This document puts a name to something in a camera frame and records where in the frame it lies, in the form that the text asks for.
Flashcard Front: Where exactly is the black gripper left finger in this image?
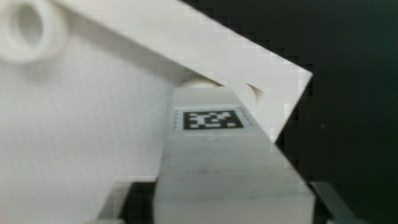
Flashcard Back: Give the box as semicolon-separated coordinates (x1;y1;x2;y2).
87;181;156;224

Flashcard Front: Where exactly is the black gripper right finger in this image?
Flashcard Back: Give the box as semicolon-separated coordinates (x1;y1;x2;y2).
311;182;362;224

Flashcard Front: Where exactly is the white desk leg with tag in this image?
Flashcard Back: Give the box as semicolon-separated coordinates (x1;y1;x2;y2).
152;80;314;224

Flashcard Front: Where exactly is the white desk top panel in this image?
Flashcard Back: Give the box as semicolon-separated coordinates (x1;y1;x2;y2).
0;0;311;224

